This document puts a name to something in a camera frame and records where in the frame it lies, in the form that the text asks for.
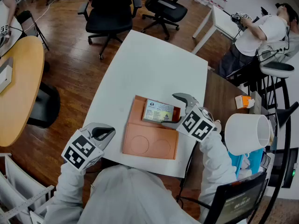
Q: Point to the black desk lamp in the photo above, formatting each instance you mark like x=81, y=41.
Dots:
x=283, y=114

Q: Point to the white metal shelf rack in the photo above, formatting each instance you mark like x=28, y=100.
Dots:
x=16, y=190

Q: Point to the orange cardboard box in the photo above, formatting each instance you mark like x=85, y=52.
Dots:
x=149, y=143

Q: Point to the black office chair with armrests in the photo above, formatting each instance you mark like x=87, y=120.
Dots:
x=167, y=8

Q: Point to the grey flat box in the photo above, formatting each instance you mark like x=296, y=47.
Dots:
x=5, y=77

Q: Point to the orange and white small box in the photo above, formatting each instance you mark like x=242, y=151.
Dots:
x=243, y=101

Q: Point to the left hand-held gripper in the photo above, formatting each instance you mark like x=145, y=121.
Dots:
x=79, y=150

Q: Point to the black high-back office chair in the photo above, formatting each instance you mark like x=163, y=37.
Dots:
x=108, y=15

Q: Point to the person's right forearm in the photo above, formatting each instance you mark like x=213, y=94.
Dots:
x=215, y=162

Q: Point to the black round table base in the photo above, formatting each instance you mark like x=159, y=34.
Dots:
x=45, y=106

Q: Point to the white lampshade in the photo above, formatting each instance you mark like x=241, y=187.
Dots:
x=243, y=134

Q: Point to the blue plastic bin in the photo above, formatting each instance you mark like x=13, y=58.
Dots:
x=236, y=164

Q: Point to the white stool seat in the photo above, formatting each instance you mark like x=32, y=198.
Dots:
x=276, y=68

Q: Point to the black metal railing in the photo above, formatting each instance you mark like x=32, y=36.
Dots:
x=283, y=148

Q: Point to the black folding chair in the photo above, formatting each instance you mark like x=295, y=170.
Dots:
x=29, y=22

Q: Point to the person's grey top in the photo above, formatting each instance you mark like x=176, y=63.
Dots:
x=130, y=195

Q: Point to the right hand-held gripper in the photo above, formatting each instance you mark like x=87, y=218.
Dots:
x=196, y=125

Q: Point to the person's left forearm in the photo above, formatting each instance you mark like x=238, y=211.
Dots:
x=67, y=190

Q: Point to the round wooden table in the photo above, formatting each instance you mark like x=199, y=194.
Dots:
x=21, y=83

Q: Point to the small white table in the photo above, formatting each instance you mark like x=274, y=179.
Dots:
x=222, y=20

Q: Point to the black monitor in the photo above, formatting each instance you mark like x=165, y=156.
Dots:
x=238, y=202

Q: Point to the small white printed cardboard box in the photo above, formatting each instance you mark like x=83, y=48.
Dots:
x=157, y=111

